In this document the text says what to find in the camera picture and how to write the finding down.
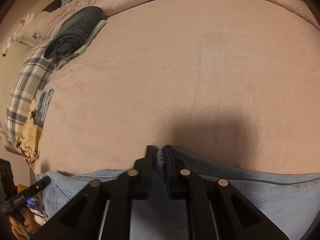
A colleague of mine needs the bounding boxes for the light blue denim jeans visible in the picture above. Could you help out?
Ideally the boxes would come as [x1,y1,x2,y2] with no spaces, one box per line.
[41,148,319,239]

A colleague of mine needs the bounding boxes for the person's left hand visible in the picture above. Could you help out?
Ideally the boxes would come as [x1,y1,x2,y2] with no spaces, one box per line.
[9,209,41,240]

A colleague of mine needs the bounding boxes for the yellow floral cloth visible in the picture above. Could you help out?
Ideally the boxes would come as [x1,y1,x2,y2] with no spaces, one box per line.
[15,99,43,170]

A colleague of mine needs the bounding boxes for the small blue folded cloth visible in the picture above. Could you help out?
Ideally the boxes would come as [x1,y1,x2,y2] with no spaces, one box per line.
[34,88,54,127]

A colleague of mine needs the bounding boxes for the blue plaid pillow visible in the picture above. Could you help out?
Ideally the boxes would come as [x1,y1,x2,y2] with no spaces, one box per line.
[4,41,54,144]

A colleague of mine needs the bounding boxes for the pink bed sheet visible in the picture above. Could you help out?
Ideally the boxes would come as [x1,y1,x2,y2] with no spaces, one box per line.
[35,0,319,174]

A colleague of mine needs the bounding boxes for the light green folded cloth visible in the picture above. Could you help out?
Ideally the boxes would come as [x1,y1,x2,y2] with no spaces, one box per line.
[54,20,106,70]

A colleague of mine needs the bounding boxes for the cream pillow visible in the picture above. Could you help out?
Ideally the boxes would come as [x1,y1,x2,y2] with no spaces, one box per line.
[2,11,49,56]

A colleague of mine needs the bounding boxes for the dark folded jeans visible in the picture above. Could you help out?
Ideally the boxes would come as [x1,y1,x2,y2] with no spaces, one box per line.
[44,6,106,59]

